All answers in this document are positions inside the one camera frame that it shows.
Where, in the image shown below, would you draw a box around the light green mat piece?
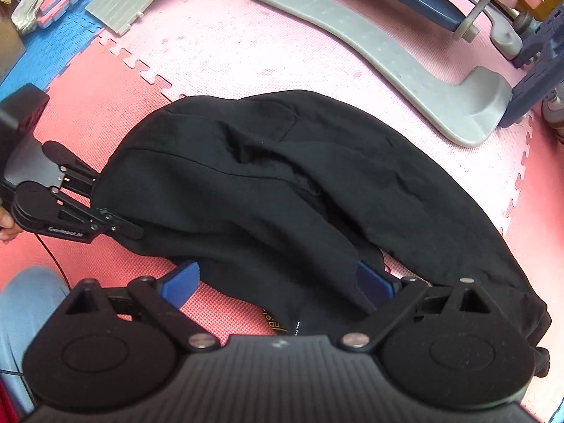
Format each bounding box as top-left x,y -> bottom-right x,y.
235,0 -> 525,148

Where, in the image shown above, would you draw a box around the blue foam mat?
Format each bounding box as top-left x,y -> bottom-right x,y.
0,6 -> 111,93

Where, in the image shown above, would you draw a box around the red cloth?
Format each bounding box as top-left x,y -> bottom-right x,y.
0,374 -> 23,423

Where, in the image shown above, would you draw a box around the person's left hand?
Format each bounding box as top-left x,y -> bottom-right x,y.
0,205 -> 23,243

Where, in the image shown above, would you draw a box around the dark blue foam block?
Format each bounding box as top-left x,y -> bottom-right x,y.
499,2 -> 564,128

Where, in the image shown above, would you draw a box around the grey metal post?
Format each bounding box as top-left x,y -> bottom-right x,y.
453,0 -> 518,42

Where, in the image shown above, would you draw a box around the red foam mat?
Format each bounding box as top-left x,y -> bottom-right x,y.
0,42 -> 274,340

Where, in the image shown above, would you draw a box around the black cable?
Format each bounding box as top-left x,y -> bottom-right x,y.
33,231 -> 71,294

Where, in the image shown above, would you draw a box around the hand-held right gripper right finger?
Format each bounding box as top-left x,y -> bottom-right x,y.
339,261 -> 490,353

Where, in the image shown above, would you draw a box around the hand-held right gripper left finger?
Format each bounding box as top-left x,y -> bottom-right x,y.
66,261 -> 221,353

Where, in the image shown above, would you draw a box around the grey object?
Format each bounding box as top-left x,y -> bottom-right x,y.
541,90 -> 564,144

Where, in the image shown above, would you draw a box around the light pink foam mat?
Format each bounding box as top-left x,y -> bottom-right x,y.
502,110 -> 564,406
99,0 -> 536,283

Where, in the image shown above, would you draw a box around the person's left leg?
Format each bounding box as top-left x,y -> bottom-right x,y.
0,266 -> 71,415

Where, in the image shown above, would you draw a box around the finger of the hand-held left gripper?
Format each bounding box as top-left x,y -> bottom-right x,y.
53,187 -> 146,241
42,141 -> 100,197

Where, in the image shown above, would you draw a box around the black pants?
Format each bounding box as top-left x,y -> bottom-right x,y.
90,89 -> 551,377

